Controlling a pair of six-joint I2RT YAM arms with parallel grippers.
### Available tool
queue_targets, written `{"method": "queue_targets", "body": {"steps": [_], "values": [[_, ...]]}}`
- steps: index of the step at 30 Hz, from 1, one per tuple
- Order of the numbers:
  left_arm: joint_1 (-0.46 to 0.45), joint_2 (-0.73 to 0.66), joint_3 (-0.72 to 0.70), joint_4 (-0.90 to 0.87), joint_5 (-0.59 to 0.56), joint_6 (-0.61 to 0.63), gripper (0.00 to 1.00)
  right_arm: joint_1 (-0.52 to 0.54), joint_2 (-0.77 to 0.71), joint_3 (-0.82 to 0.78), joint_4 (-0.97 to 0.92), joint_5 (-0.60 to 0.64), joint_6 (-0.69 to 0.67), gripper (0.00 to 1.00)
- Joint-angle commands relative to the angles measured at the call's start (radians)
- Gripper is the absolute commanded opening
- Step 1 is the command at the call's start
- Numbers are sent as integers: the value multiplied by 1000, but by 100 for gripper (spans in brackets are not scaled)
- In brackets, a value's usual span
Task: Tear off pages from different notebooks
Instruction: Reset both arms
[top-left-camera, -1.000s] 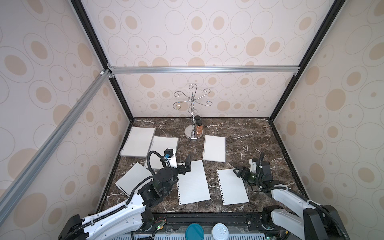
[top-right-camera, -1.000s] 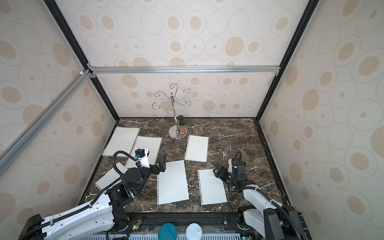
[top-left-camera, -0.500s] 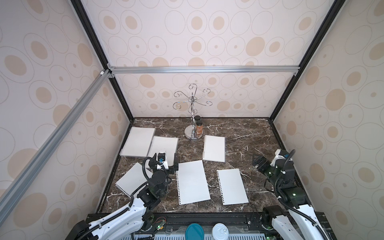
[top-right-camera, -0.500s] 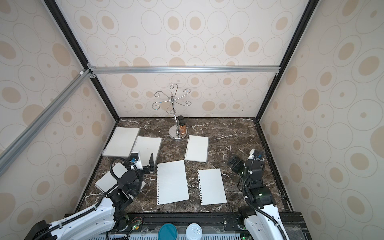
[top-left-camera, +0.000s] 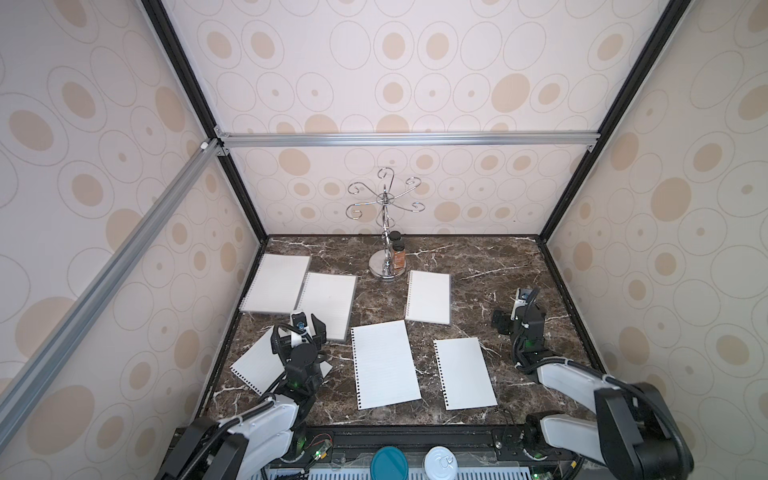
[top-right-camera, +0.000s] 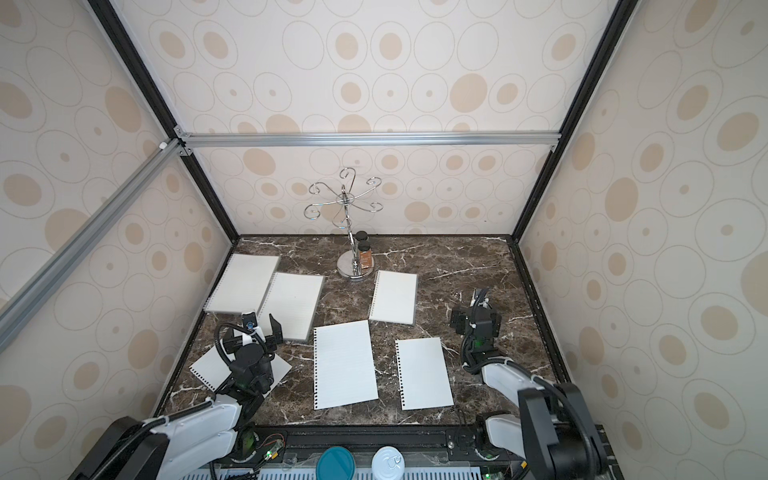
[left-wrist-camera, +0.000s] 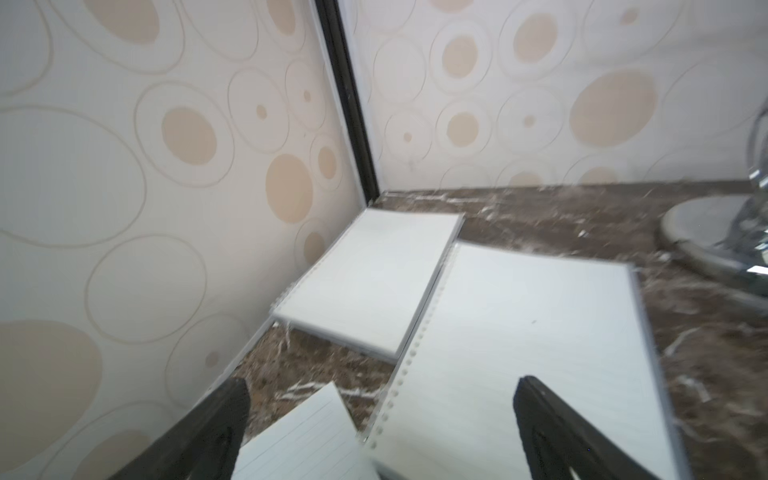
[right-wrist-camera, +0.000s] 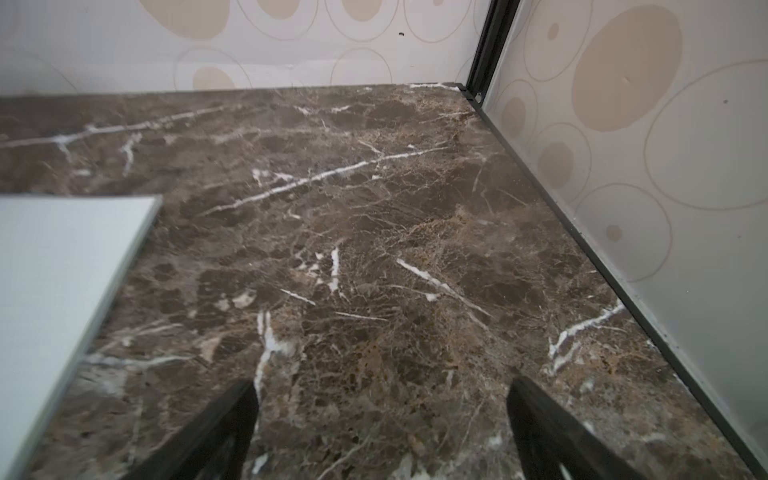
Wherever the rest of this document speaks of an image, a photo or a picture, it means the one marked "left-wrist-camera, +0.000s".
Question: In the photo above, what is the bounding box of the chrome hook stand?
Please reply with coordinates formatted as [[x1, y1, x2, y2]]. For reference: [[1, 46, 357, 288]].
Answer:
[[659, 104, 767, 297]]

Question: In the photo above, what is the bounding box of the large white spiral notebook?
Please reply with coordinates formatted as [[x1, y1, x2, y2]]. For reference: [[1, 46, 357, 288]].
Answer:
[[271, 208, 464, 364]]

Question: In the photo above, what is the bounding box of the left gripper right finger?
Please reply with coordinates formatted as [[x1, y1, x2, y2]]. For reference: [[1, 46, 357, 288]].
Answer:
[[513, 376, 655, 480]]

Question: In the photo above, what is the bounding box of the torn lined paper sheet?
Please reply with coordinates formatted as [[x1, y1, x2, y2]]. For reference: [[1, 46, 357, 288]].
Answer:
[[232, 383, 379, 480]]

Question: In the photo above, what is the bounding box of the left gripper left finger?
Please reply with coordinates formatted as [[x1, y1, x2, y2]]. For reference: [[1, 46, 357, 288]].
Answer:
[[112, 377, 250, 480]]

